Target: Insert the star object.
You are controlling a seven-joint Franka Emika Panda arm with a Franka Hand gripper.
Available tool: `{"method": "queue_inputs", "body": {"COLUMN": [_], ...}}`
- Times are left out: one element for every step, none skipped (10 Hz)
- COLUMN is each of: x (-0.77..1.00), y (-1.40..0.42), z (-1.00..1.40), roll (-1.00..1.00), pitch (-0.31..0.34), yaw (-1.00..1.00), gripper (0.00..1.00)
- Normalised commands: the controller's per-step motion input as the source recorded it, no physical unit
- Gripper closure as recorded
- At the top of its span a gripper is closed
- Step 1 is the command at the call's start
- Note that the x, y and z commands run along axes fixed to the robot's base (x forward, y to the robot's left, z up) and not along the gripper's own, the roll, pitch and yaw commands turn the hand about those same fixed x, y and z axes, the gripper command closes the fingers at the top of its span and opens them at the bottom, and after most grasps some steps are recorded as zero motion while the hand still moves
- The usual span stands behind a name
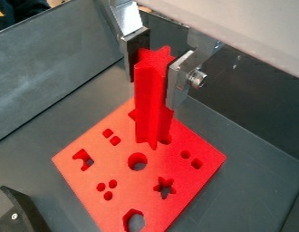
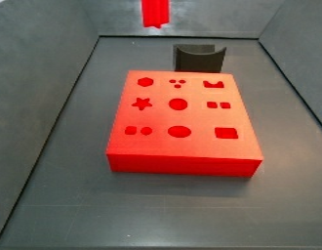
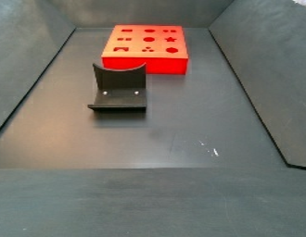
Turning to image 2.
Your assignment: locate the red star-shaped peg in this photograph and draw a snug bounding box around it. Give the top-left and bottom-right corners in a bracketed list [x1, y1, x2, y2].
[142, 0, 170, 28]

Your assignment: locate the red shape-sorting block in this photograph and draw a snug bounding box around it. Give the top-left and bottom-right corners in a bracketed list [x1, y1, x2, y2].
[106, 70, 263, 177]

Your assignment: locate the black curved foam holder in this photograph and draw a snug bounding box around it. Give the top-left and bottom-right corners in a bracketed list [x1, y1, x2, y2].
[174, 44, 227, 73]

